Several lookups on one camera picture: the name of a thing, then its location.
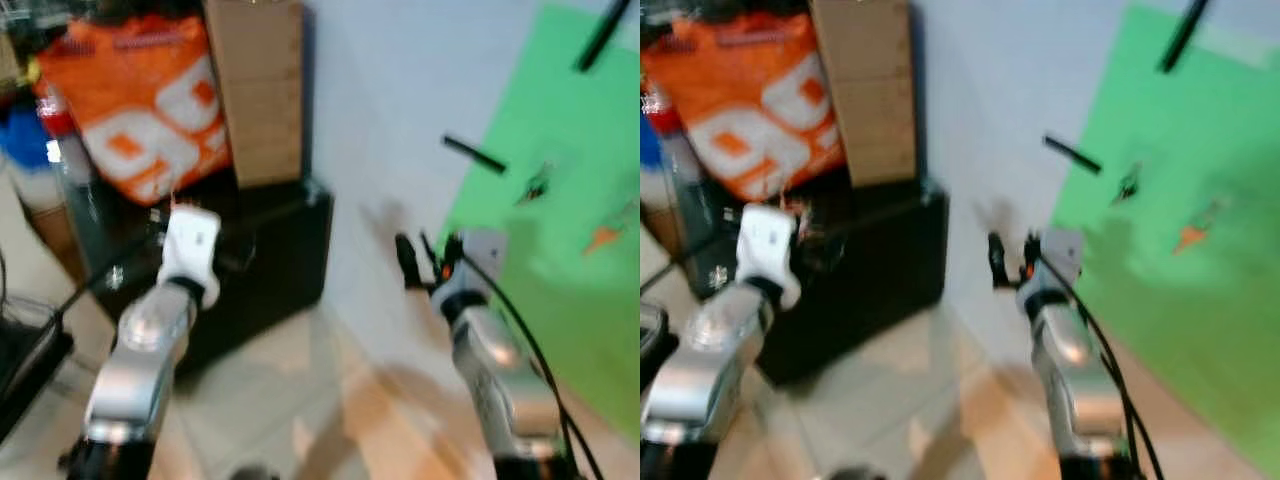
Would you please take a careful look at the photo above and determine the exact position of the black tape strip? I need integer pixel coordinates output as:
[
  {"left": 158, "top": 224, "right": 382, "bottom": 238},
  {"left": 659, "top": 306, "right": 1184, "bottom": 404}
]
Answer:
[
  {"left": 442, "top": 136, "right": 509, "bottom": 175},
  {"left": 1158, "top": 0, "right": 1211, "bottom": 74},
  {"left": 1043, "top": 135, "right": 1103, "bottom": 175},
  {"left": 574, "top": 0, "right": 633, "bottom": 74}
]

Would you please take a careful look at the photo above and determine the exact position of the black key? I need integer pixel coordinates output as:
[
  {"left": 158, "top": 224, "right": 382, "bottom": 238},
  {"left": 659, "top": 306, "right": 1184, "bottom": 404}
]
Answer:
[
  {"left": 1110, "top": 162, "right": 1146, "bottom": 208},
  {"left": 515, "top": 162, "right": 557, "bottom": 208}
]

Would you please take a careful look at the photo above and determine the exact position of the brass key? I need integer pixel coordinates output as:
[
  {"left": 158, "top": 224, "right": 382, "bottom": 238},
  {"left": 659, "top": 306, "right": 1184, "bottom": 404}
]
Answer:
[
  {"left": 583, "top": 198, "right": 639, "bottom": 257},
  {"left": 1172, "top": 198, "right": 1226, "bottom": 255}
]

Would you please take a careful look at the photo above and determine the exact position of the brown cardboard box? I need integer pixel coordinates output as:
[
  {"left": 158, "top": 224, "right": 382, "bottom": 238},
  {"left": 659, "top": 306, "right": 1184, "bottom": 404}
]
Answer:
[
  {"left": 203, "top": 0, "right": 307, "bottom": 191},
  {"left": 808, "top": 0, "right": 919, "bottom": 189}
]

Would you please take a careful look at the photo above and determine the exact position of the black floor object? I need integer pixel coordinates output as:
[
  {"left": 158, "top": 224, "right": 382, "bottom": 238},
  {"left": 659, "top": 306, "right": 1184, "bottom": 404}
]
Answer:
[
  {"left": 640, "top": 300, "right": 669, "bottom": 396},
  {"left": 0, "top": 293, "right": 77, "bottom": 446}
]

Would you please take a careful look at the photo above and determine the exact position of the blue container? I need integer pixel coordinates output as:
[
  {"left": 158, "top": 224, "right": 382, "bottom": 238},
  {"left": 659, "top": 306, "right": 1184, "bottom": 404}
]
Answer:
[
  {"left": 640, "top": 115, "right": 663, "bottom": 181},
  {"left": 0, "top": 100, "right": 63, "bottom": 173}
]

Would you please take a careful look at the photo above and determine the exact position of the orange and white bag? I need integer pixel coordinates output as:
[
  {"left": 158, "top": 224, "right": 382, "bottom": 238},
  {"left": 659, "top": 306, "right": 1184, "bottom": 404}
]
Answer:
[
  {"left": 35, "top": 12, "right": 236, "bottom": 208},
  {"left": 640, "top": 12, "right": 846, "bottom": 204}
]

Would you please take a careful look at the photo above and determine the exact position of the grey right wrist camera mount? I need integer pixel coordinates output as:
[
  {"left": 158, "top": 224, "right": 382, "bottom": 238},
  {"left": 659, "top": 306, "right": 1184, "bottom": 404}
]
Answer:
[
  {"left": 1030, "top": 228, "right": 1086, "bottom": 301},
  {"left": 440, "top": 228, "right": 508, "bottom": 306}
]

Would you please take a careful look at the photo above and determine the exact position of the green wall sheet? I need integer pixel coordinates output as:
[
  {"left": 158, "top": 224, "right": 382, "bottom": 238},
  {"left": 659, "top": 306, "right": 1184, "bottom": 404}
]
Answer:
[
  {"left": 438, "top": 0, "right": 641, "bottom": 446},
  {"left": 1050, "top": 0, "right": 1280, "bottom": 476}
]

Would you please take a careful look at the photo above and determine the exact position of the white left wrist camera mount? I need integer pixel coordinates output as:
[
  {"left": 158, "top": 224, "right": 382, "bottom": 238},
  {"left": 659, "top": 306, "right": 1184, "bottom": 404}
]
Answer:
[
  {"left": 735, "top": 203, "right": 803, "bottom": 311},
  {"left": 157, "top": 203, "right": 223, "bottom": 309}
]

